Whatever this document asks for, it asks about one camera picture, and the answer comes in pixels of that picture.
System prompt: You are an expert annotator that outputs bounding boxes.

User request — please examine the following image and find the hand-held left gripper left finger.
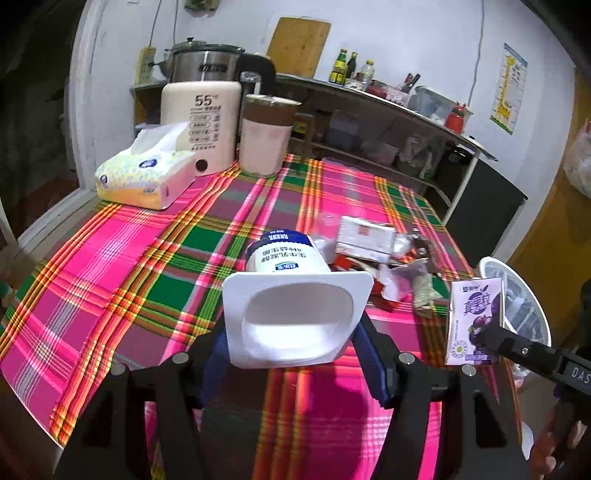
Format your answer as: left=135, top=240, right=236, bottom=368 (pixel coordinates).
left=53, top=323, right=232, bottom=480

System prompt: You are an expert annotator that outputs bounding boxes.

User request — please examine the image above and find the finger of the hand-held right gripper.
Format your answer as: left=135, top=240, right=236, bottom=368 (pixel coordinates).
left=478, top=323, right=561, bottom=377

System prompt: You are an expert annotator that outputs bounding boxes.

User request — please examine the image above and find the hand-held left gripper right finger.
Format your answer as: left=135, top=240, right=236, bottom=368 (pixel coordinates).
left=353, top=314, right=532, bottom=480

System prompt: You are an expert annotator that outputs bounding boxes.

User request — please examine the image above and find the purple juice carton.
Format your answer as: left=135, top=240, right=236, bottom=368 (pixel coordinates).
left=444, top=278, right=506, bottom=367

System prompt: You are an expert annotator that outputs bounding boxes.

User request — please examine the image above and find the white yogurt cup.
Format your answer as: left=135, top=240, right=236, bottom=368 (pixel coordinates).
left=222, top=228, right=375, bottom=370

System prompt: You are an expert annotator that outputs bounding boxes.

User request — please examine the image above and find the brown snack wrapper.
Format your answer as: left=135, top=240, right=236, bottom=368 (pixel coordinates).
left=411, top=228, right=439, bottom=278

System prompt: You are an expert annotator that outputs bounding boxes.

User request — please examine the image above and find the person's right hand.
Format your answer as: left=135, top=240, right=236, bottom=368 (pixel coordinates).
left=530, top=404, right=566, bottom=474

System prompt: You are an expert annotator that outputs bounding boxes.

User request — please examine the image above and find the green snack wrapper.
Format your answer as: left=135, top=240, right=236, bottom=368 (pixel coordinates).
left=413, top=272, right=451, bottom=319

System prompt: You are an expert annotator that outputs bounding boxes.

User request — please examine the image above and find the clear plastic wrapper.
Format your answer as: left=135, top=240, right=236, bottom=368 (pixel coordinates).
left=381, top=258, right=432, bottom=301

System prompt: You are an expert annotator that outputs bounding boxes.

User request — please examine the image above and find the red wrapper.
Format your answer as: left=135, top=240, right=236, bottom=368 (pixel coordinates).
left=332, top=254, right=384, bottom=296

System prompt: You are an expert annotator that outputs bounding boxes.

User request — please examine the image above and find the wooden door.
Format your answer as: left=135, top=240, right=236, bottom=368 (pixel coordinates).
left=508, top=69, right=591, bottom=333

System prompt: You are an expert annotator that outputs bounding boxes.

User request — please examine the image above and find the crumpled clear plastic wrap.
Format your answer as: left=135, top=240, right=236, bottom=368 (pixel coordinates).
left=392, top=233, right=416, bottom=259

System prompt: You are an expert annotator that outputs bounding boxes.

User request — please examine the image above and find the pink green plaid tablecloth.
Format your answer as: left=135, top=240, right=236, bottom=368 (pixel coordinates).
left=0, top=152, right=525, bottom=480

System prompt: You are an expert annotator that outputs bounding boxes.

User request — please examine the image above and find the red white carton box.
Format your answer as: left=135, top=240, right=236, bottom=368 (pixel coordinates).
left=335, top=215, right=398, bottom=261

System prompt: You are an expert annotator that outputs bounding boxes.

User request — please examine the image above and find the black cabinet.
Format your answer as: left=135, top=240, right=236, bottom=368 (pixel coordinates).
left=445, top=154, right=529, bottom=273

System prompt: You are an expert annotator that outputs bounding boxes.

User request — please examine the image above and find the clear plastic cup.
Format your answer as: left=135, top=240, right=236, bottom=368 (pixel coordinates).
left=310, top=212, right=342, bottom=259

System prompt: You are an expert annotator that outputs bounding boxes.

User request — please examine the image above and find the white plastic bag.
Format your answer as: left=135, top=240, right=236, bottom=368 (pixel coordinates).
left=562, top=119, right=591, bottom=199

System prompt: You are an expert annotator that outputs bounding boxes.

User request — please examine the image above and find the yellow white tissue pack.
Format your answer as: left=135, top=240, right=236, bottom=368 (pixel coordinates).
left=95, top=122, right=197, bottom=210

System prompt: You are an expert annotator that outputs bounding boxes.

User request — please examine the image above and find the crumpled plastic bag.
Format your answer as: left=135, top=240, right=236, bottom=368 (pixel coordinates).
left=402, top=136, right=437, bottom=178

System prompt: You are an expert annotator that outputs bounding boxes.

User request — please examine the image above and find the pink jug with brown lid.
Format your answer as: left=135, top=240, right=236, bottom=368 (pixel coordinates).
left=239, top=93, right=303, bottom=177

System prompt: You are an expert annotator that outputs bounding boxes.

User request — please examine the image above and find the red thermos flask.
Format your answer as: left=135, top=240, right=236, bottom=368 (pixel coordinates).
left=444, top=102, right=467, bottom=134

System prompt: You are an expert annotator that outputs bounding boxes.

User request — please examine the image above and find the cream electric water dispenser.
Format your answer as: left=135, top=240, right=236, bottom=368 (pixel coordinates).
left=160, top=80, right=243, bottom=176

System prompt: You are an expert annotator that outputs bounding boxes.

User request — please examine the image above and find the clear storage box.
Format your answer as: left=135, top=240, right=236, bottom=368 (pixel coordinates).
left=413, top=85, right=455, bottom=121

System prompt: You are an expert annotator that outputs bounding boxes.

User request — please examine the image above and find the wooden chair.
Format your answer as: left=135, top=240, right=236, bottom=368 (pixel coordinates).
left=293, top=112, right=319, bottom=158

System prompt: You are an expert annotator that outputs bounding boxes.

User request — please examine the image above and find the metal shelf counter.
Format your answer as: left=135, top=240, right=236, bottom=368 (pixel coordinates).
left=129, top=73, right=499, bottom=222

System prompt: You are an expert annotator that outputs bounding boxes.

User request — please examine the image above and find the stainless steel electric kettle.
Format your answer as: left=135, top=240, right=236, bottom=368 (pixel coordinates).
left=163, top=38, right=278, bottom=100

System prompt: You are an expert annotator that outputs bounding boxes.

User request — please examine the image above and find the yellow power strip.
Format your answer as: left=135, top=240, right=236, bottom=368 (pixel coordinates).
left=137, top=46, right=155, bottom=85

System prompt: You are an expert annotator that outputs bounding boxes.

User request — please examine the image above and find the wooden cutting board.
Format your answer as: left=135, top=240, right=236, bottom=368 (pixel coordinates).
left=266, top=17, right=332, bottom=79

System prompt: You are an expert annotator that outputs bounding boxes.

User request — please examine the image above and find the giraffe wall chart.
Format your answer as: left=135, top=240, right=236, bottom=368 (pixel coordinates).
left=489, top=43, right=528, bottom=136

